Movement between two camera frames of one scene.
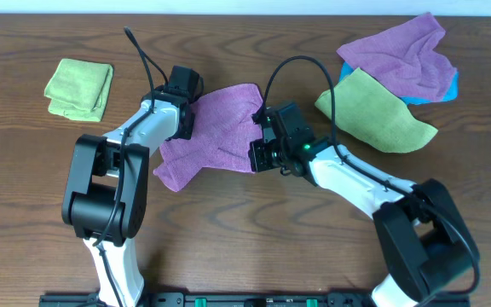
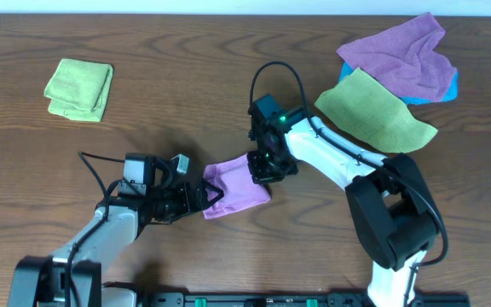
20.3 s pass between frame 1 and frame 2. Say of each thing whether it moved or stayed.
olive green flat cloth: stayed
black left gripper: moved
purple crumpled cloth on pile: stayed
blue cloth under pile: stayed
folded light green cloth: stayed
